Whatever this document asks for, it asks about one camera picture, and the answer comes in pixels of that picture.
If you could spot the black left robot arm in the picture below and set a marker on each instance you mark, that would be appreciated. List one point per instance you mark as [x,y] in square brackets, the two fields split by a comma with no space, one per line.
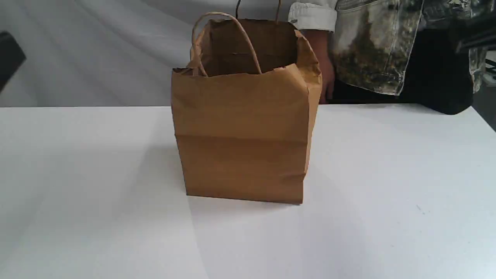
[11,58]

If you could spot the person in patterned white shirt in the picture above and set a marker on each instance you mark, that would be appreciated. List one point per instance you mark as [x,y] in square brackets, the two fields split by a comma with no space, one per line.
[396,50]

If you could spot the person's right hand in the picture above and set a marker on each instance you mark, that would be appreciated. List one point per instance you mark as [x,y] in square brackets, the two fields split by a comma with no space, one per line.
[328,78]

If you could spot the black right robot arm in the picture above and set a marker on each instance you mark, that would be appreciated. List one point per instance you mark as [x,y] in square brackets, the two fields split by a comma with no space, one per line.
[466,36]

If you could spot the brown paper bag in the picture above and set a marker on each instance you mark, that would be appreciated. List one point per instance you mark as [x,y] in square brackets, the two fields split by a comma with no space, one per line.
[244,109]

